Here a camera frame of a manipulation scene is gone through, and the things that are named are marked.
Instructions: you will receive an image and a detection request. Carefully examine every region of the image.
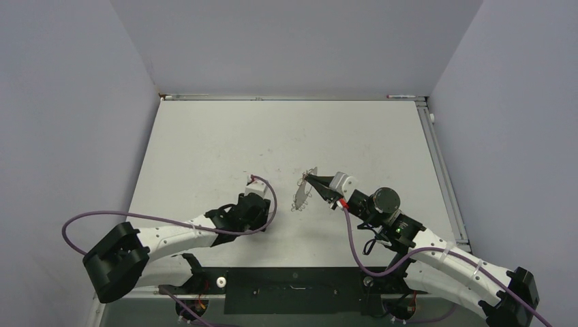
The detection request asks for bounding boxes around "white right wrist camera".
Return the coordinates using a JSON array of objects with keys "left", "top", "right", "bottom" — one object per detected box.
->
[{"left": 329, "top": 172, "right": 358, "bottom": 196}]

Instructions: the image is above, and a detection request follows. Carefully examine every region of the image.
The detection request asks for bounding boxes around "metal keyring plate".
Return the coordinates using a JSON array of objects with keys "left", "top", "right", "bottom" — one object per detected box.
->
[{"left": 291, "top": 166, "right": 318, "bottom": 212}]

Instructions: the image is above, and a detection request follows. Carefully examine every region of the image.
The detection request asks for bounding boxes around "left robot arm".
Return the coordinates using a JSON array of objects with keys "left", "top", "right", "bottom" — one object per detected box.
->
[{"left": 82, "top": 193, "right": 271, "bottom": 303}]

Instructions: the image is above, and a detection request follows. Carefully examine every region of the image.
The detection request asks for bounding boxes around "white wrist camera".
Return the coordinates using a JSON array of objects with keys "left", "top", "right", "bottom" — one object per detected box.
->
[
  {"left": 329, "top": 172, "right": 358, "bottom": 196},
  {"left": 244, "top": 175, "right": 268, "bottom": 198}
]

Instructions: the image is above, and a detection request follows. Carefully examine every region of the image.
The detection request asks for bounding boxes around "aluminium rail back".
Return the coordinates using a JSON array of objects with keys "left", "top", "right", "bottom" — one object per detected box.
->
[{"left": 159, "top": 94, "right": 427, "bottom": 102}]

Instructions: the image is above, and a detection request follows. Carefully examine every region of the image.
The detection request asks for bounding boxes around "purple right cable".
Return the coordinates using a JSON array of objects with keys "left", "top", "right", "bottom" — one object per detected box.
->
[{"left": 341, "top": 205, "right": 554, "bottom": 327}]

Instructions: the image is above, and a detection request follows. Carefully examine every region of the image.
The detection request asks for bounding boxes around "aluminium rail right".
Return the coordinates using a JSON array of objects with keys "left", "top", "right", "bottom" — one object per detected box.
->
[{"left": 415, "top": 97, "right": 472, "bottom": 253}]

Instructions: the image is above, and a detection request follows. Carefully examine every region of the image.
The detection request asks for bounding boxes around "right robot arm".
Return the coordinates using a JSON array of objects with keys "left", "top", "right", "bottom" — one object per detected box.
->
[{"left": 302, "top": 172, "right": 549, "bottom": 326}]

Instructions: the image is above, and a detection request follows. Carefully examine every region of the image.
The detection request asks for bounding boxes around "purple cable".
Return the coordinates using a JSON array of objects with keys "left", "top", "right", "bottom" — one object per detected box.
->
[
  {"left": 341, "top": 205, "right": 554, "bottom": 327},
  {"left": 61, "top": 174, "right": 279, "bottom": 258}
]

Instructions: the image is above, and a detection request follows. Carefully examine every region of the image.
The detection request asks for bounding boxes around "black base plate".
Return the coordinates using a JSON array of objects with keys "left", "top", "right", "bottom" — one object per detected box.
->
[{"left": 157, "top": 266, "right": 430, "bottom": 316}]

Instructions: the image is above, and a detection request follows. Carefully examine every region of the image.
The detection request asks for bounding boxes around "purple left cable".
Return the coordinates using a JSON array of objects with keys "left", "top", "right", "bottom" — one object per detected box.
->
[{"left": 61, "top": 174, "right": 279, "bottom": 258}]

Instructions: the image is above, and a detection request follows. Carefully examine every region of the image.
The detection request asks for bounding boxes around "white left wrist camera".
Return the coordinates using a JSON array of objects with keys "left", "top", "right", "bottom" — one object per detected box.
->
[{"left": 244, "top": 175, "right": 268, "bottom": 198}]

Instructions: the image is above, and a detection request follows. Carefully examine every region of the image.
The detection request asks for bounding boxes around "aluminium rail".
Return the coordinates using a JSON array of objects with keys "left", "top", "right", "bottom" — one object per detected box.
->
[
  {"left": 159, "top": 94, "right": 427, "bottom": 102},
  {"left": 415, "top": 97, "right": 472, "bottom": 253}
]

